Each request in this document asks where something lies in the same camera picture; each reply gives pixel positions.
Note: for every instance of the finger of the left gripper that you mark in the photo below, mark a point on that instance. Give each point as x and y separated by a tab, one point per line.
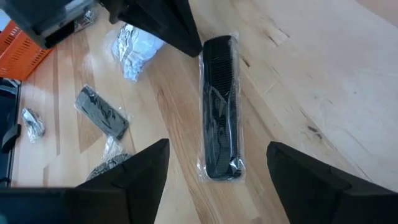
161	21

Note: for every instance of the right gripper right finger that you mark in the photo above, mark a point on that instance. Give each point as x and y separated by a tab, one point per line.
311	193

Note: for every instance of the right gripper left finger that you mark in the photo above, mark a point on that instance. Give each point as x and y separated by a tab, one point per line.
130	193

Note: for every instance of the black round brush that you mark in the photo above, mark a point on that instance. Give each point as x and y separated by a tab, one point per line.
105	166

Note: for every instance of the vanity pack swabs bag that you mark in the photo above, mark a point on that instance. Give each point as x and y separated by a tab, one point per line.
133	53

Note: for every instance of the clear plastic packet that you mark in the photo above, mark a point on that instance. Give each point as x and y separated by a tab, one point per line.
32	124

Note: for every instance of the orange plastic basket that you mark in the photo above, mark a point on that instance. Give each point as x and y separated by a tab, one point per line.
21	56

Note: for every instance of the black slatted bin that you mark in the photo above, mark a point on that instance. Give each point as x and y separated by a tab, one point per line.
7	105

